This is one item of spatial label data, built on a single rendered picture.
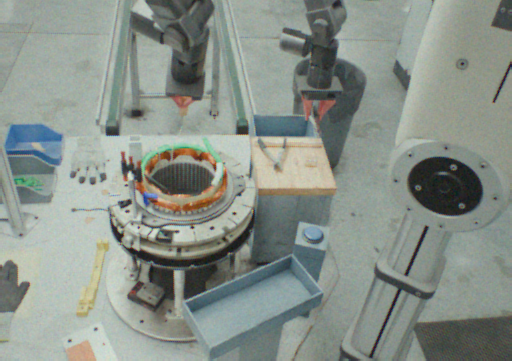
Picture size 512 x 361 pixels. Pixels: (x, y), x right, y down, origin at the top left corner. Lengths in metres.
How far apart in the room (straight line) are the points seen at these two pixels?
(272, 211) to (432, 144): 0.65
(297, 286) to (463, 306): 1.57
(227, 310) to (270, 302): 0.09
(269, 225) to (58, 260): 0.56
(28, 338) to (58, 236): 0.31
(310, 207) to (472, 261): 1.60
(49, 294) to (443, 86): 1.07
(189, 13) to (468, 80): 0.39
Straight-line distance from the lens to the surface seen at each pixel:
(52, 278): 1.43
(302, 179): 1.25
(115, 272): 1.38
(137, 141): 1.15
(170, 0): 0.74
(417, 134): 0.70
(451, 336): 2.43
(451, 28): 0.60
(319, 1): 1.08
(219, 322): 1.01
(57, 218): 1.57
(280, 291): 1.06
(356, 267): 2.52
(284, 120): 1.47
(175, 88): 0.91
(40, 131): 1.83
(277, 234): 1.33
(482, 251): 2.85
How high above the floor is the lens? 1.87
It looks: 40 degrees down
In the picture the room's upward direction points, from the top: 7 degrees clockwise
